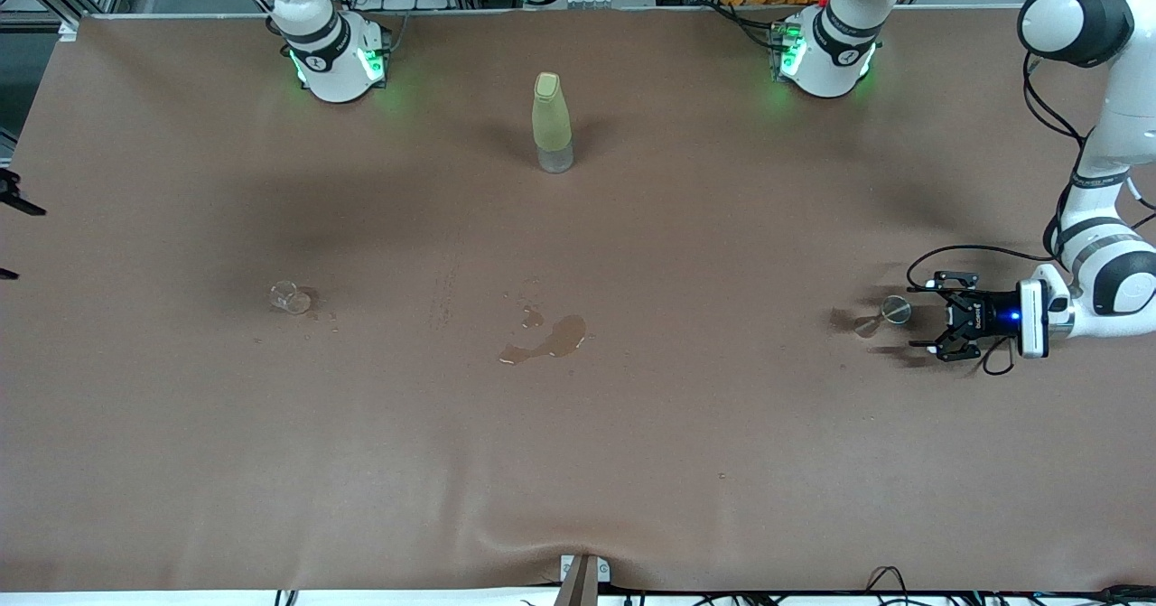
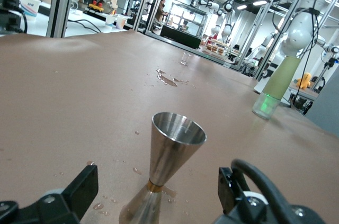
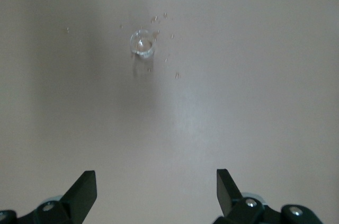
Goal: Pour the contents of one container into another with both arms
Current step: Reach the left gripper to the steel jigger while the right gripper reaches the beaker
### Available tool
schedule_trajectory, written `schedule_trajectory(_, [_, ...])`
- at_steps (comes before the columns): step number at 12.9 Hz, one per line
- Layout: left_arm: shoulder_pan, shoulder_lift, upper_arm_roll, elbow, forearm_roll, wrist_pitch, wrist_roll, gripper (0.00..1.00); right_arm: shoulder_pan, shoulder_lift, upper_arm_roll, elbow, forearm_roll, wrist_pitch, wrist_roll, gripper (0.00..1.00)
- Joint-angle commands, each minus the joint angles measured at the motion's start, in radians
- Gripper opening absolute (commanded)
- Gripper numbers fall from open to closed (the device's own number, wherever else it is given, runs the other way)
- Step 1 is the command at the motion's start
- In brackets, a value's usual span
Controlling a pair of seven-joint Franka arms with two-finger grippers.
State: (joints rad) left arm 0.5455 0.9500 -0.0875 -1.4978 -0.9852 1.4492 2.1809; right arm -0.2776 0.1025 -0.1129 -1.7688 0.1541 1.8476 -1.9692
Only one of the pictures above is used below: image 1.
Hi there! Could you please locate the metal hourglass shaker cup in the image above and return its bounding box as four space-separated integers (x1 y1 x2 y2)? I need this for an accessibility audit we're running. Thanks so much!
853 294 913 339

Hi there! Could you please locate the clear glass measuring cup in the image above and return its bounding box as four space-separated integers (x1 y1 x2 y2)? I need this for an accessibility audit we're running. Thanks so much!
269 279 313 315

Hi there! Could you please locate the brown table mat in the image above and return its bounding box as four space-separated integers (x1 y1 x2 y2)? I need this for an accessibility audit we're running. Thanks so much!
0 5 1156 593

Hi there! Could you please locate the brown spilled liquid puddle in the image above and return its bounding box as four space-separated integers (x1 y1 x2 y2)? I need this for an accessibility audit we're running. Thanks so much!
499 306 590 366

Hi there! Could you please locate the yellow-green bottle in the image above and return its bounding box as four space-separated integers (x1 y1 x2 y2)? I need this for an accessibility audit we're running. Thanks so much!
531 71 575 174

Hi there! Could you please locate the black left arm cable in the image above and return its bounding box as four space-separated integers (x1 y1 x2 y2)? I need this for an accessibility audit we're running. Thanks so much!
906 51 1156 377

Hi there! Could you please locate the grey metal table bracket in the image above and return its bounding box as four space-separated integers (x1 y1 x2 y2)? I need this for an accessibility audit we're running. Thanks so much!
560 555 611 585

